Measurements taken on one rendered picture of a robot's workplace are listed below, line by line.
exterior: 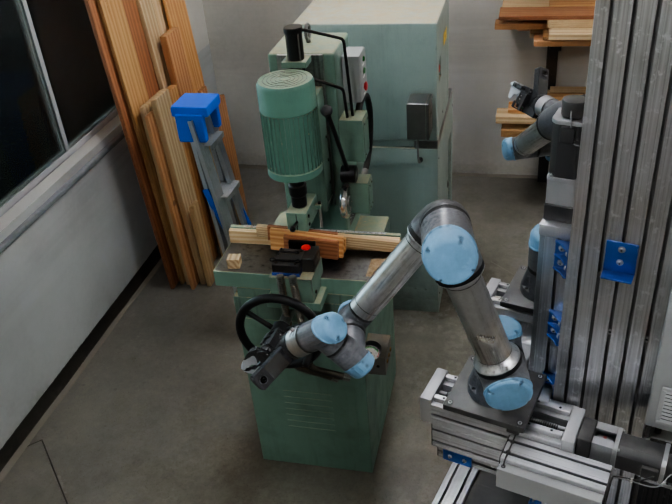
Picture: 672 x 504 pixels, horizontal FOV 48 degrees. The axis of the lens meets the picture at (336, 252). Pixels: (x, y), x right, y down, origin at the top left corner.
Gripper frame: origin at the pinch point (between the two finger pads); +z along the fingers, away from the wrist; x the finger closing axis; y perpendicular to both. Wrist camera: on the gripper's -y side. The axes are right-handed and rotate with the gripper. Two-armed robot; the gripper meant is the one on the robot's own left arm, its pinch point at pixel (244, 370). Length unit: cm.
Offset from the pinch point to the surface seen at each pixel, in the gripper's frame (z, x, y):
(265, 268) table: 24, 3, 52
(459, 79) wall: 53, -43, 295
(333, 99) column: -14, 28, 91
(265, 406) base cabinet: 65, -41, 41
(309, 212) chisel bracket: 6, 7, 67
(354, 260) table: 3, -15, 64
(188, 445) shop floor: 113, -41, 34
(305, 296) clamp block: 8.5, -8.2, 41.8
